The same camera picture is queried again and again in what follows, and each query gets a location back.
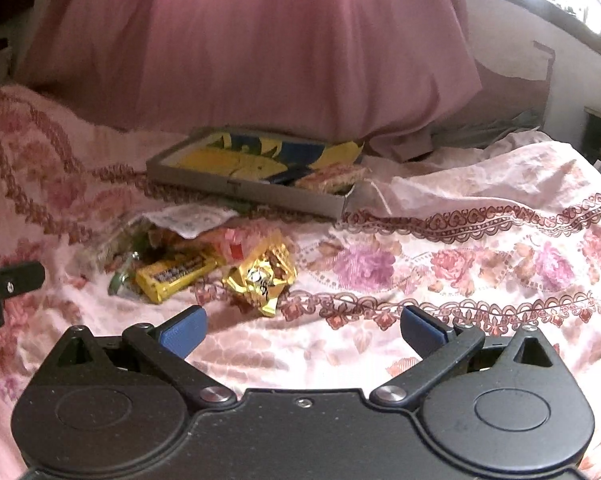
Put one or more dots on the clear packet of beige cakes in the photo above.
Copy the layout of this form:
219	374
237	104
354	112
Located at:
113	245

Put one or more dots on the gold foil snack packet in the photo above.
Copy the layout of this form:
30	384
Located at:
260	275

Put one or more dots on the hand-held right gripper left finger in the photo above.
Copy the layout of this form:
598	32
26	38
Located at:
183	329

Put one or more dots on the pink rice cracker packet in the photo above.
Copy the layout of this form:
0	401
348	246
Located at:
330	179

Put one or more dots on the grey cloth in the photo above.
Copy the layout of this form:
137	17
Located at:
480	130

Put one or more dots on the red orange snack packet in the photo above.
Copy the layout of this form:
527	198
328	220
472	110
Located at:
240	245

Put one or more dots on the grey cardboard box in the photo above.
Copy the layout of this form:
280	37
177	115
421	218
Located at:
240	190

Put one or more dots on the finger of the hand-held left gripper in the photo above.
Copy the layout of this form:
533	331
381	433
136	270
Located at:
23	277

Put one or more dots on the white snack pouch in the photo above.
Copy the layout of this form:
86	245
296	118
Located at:
190	220

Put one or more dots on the green sausage stick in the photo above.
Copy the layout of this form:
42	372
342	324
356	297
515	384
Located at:
123	272

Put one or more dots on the yellow candy bar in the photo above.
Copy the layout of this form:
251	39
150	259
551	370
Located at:
173	272

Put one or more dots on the pink pillow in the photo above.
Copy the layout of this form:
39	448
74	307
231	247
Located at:
260	40

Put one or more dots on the pink floral bed sheet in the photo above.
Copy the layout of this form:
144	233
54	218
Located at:
480	220

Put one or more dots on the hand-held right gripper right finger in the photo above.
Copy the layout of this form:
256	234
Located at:
423	329

